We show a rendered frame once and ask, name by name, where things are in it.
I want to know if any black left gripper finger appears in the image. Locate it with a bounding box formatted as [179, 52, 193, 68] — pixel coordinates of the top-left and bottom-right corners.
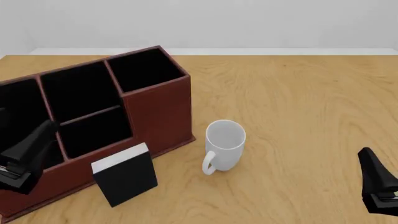
[0, 119, 60, 174]

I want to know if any red-brown desk caddy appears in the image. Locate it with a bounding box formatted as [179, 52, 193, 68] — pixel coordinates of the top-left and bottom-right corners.
[0, 45, 197, 224]

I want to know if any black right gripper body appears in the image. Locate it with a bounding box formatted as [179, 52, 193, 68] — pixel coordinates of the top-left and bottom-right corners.
[362, 185, 398, 215]

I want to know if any white ceramic mug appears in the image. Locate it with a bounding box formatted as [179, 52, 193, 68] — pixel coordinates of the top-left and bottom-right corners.
[201, 119, 247, 176]

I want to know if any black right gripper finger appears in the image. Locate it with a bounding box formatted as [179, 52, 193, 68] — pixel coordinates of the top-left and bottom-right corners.
[357, 146, 398, 194]

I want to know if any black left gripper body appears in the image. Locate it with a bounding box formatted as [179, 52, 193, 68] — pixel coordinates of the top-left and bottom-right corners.
[0, 162, 45, 195]

